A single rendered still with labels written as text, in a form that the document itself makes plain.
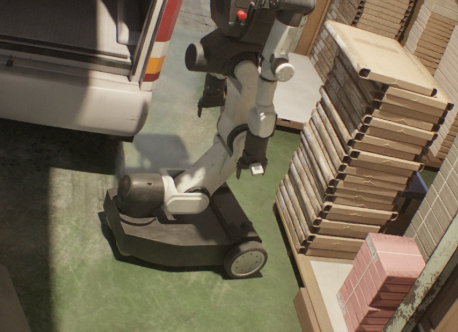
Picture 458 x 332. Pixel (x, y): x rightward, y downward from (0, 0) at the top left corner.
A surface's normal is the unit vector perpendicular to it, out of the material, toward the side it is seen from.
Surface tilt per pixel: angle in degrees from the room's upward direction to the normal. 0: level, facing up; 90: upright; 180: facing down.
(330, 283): 0
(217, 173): 90
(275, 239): 0
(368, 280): 90
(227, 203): 0
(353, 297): 90
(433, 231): 90
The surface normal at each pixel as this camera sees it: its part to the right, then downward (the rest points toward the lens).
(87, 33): 0.31, -0.80
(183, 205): 0.38, 0.60
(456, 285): -0.93, -0.15
